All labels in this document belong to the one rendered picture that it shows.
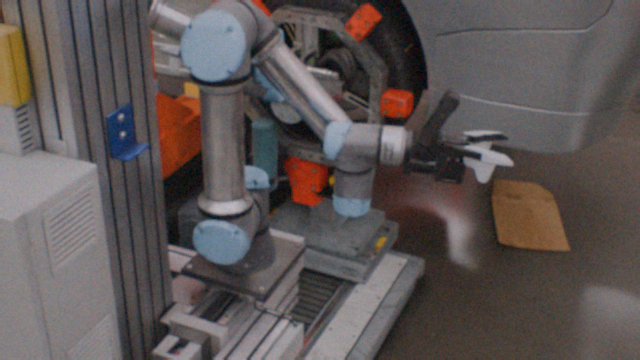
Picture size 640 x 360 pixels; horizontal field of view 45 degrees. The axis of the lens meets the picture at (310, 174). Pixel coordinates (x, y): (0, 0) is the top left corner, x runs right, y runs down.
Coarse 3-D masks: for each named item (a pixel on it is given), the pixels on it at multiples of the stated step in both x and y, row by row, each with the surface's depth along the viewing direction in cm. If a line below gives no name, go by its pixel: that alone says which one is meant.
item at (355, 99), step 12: (288, 24) 272; (288, 36) 297; (324, 36) 267; (324, 48) 270; (336, 72) 271; (348, 96) 273; (360, 96) 272; (276, 120) 288; (300, 120) 295; (360, 120) 298; (288, 132) 288; (300, 132) 289; (312, 132) 291
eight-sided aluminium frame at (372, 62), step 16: (272, 16) 260; (288, 16) 258; (304, 16) 255; (320, 16) 252; (336, 16) 252; (352, 48) 252; (368, 48) 254; (368, 64) 253; (384, 64) 255; (384, 80) 256; (256, 112) 281; (288, 144) 282; (304, 144) 282; (320, 160) 277
